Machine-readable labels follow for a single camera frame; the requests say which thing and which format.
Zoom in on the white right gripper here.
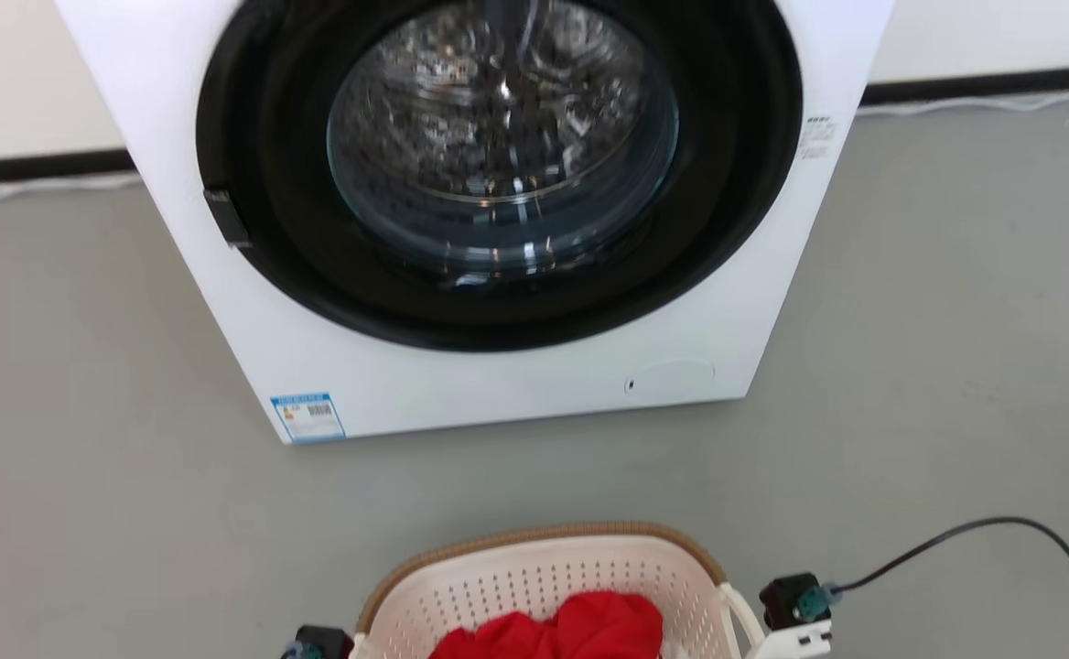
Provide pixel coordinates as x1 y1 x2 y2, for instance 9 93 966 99
750 620 835 659

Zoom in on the cream laundry basket brown rim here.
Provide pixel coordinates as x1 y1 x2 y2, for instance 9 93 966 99
354 522 766 659

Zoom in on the red garment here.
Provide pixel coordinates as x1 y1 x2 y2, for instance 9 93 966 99
427 590 664 659

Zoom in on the white front-load washing machine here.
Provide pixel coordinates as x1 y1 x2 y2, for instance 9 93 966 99
54 0 897 447

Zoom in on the black round washer door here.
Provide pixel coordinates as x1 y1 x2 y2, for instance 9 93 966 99
195 0 804 353

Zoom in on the small printed text sticker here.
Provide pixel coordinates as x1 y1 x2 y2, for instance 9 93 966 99
796 114 838 162

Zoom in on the blue energy label sticker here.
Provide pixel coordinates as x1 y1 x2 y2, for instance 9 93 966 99
270 393 347 444

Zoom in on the white floor cable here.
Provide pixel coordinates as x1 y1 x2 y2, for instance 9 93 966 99
858 87 1069 117
0 172 144 208

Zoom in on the black washer door handle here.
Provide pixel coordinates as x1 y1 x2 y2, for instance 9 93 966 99
203 188 253 249

